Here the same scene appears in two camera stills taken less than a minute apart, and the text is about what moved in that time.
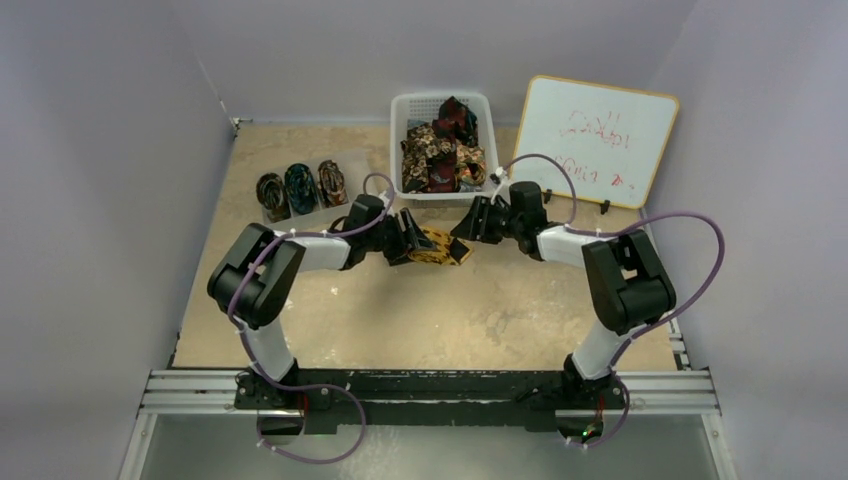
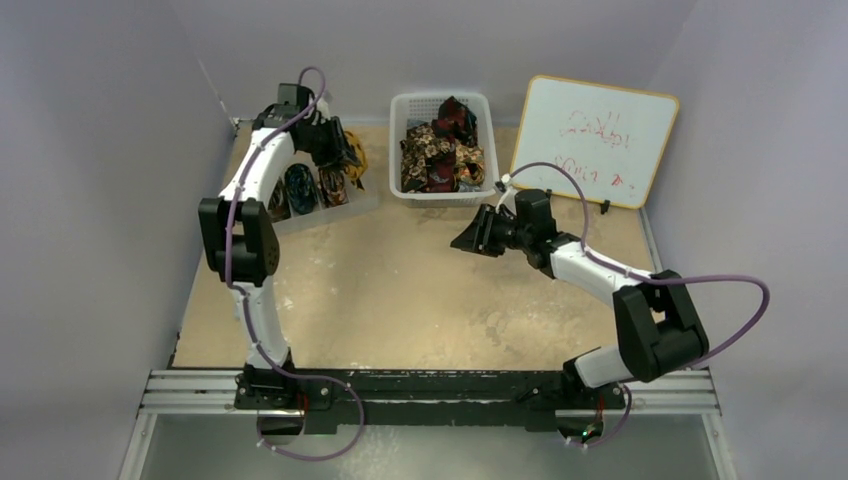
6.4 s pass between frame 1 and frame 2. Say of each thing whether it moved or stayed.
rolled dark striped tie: stayed
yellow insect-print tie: moved
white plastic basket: stayed
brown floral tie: stayed
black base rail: stayed
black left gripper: moved
